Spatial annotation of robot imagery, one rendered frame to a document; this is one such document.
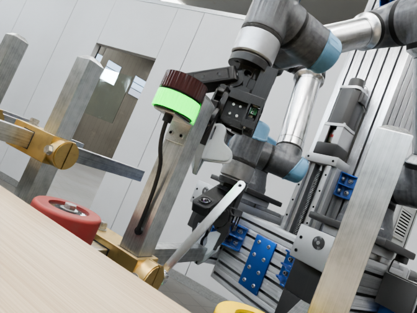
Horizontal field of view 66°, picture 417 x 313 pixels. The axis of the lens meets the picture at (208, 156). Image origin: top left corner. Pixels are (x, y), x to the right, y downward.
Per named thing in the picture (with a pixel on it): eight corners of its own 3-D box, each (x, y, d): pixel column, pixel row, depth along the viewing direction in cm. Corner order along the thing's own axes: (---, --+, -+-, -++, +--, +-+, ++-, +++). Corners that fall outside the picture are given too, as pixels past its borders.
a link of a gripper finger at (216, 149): (219, 184, 50) (241, 130, 50) (184, 169, 51) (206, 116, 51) (220, 185, 53) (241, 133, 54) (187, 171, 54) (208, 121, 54)
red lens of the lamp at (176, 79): (174, 99, 46) (180, 86, 47) (208, 110, 44) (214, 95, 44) (150, 81, 41) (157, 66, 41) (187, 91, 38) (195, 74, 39)
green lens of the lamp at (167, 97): (167, 115, 46) (173, 102, 46) (201, 127, 43) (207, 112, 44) (143, 99, 41) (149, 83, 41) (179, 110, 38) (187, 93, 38)
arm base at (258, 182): (246, 188, 143) (254, 167, 144) (270, 198, 131) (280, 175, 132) (222, 177, 134) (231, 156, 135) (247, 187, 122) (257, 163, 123)
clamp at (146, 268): (91, 255, 51) (104, 225, 51) (155, 299, 45) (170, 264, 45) (62, 256, 46) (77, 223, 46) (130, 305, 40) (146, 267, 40)
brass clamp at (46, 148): (31, 150, 64) (42, 127, 64) (74, 173, 58) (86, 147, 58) (1, 141, 59) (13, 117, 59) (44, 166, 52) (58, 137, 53)
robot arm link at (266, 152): (257, 170, 93) (265, 169, 82) (221, 155, 93) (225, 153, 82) (267, 145, 94) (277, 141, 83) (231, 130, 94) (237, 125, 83)
